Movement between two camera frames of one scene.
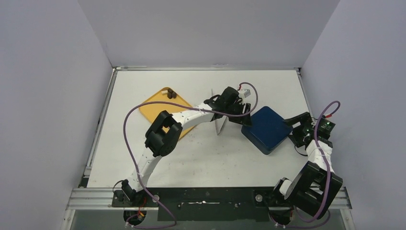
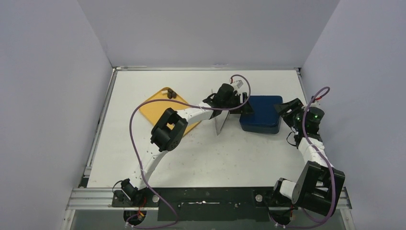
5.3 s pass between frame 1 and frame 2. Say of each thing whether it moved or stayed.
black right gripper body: moved
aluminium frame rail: stayed
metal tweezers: stayed
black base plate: stayed
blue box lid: moved
